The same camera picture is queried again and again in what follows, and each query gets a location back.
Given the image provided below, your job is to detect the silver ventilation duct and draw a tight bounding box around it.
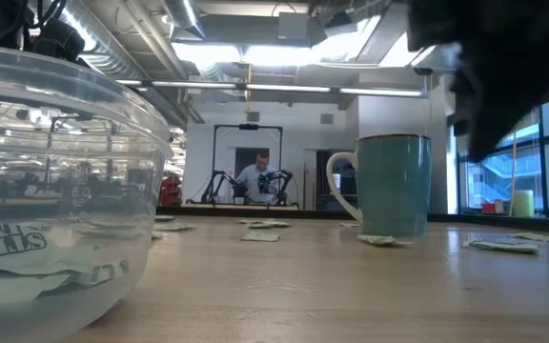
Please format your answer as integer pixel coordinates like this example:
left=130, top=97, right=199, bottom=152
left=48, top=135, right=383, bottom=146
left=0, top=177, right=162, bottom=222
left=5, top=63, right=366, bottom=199
left=62, top=0, right=194, bottom=128

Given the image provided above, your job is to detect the black aluminium table frame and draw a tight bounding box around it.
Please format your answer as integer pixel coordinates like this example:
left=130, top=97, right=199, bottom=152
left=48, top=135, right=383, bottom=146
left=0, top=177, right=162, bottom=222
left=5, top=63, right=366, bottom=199
left=156, top=205, right=549, bottom=235

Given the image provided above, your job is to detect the long ceiling light strip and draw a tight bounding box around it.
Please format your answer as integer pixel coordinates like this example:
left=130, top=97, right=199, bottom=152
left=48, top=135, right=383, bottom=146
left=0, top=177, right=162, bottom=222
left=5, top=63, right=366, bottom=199
left=114, top=78, right=432, bottom=100

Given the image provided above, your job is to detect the grey ceiling box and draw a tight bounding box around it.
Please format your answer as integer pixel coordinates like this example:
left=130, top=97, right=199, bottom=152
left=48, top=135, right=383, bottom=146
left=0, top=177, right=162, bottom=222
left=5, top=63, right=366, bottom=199
left=277, top=11, right=310, bottom=42

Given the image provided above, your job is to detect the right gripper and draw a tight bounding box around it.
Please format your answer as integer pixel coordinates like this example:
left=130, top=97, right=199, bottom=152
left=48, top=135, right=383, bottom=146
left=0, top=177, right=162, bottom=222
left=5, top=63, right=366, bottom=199
left=405, top=0, right=549, bottom=162

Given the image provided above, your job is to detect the dark cabinet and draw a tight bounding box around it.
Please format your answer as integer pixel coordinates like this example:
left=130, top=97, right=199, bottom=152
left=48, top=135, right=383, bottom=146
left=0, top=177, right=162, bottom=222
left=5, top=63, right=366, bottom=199
left=315, top=149, right=357, bottom=212

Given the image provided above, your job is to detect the pale green cylinder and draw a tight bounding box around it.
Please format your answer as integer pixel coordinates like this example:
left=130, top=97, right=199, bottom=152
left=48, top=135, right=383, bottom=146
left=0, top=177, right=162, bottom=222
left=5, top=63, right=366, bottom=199
left=512, top=189, right=536, bottom=218

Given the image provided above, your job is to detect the teal mug with white handle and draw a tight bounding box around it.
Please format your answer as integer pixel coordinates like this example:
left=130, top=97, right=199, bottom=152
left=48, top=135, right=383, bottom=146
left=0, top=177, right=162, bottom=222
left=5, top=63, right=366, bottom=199
left=325, top=133, right=434, bottom=239

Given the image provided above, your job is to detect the clear plastic container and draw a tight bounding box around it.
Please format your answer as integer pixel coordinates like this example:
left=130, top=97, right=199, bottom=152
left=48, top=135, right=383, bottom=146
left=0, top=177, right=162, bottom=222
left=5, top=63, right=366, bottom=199
left=0, top=42, right=174, bottom=343

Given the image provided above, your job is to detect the person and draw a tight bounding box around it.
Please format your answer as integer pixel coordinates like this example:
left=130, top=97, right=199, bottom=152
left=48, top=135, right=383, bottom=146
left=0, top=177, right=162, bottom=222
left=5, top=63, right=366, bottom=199
left=234, top=151, right=280, bottom=205

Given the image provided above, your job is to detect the black background gantry frame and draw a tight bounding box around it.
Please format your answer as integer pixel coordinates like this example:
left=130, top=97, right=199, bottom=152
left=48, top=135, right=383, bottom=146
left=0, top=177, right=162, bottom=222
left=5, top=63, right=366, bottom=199
left=211, top=123, right=284, bottom=206

